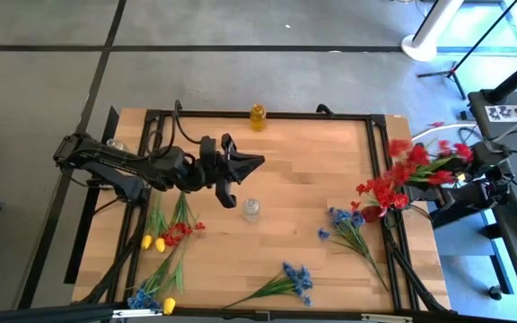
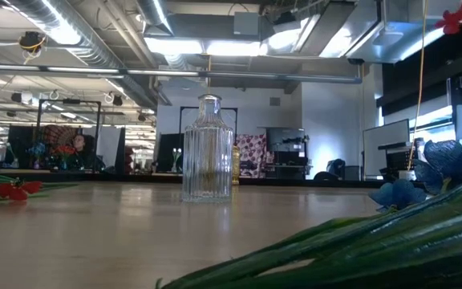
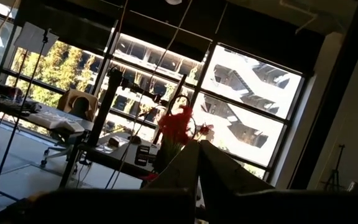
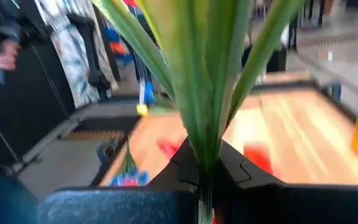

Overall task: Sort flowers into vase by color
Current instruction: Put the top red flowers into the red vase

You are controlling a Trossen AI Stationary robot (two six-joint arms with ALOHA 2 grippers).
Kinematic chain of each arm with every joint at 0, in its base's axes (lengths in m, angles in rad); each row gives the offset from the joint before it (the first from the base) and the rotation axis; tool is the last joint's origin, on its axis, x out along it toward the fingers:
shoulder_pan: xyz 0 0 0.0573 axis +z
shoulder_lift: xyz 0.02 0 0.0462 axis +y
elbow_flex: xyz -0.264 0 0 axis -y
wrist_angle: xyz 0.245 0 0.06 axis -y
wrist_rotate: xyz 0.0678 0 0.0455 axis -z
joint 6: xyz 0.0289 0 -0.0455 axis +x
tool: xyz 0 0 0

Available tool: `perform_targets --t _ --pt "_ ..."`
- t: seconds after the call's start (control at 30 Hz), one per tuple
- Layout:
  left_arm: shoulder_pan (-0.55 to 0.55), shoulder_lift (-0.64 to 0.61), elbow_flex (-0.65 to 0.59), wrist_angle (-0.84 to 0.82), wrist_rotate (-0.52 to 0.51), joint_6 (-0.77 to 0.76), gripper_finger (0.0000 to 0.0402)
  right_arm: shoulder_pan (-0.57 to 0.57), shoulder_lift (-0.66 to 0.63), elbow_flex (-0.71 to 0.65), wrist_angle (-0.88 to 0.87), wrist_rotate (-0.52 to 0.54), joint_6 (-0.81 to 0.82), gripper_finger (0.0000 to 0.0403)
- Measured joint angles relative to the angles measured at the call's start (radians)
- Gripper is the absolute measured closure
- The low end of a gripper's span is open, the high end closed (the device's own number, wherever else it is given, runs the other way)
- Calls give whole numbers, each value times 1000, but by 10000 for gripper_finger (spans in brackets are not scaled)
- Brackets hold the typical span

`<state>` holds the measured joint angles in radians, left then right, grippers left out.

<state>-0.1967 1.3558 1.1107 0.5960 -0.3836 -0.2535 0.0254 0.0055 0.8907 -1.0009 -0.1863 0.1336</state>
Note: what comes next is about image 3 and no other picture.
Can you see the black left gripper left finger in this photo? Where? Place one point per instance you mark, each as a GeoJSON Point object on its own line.
{"type": "Point", "coordinates": [182, 169]}

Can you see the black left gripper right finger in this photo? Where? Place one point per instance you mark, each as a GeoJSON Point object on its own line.
{"type": "Point", "coordinates": [219, 180]}

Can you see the red artificial flower bunch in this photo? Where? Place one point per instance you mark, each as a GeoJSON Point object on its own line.
{"type": "Point", "coordinates": [176, 124]}

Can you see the black box device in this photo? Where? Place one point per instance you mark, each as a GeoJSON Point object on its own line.
{"type": "Point", "coordinates": [142, 155]}

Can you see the dark grey desk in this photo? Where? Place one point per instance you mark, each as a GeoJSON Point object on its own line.
{"type": "Point", "coordinates": [117, 162]}

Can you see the black boom on pole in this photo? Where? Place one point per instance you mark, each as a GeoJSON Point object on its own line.
{"type": "Point", "coordinates": [141, 90]}

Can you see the black pole on desk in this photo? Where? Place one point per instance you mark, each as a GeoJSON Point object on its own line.
{"type": "Point", "coordinates": [106, 105]}

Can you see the small dark tripod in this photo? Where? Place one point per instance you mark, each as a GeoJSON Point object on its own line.
{"type": "Point", "coordinates": [334, 180]}

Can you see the office chair base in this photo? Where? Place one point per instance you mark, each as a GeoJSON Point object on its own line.
{"type": "Point", "coordinates": [54, 152]}

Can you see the brown cardboard box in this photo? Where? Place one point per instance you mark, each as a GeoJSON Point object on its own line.
{"type": "Point", "coordinates": [73, 99]}

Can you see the light desk by window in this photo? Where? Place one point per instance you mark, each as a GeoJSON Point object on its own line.
{"type": "Point", "coordinates": [42, 108]}

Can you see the round ceiling light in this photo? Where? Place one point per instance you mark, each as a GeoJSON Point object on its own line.
{"type": "Point", "coordinates": [173, 1]}

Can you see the black tripod light stand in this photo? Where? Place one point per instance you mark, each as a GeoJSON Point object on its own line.
{"type": "Point", "coordinates": [20, 109]}

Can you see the white reflector panel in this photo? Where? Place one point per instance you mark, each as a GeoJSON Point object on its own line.
{"type": "Point", "coordinates": [33, 39]}

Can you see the black window frame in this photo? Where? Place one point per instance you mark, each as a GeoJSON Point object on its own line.
{"type": "Point", "coordinates": [203, 74]}

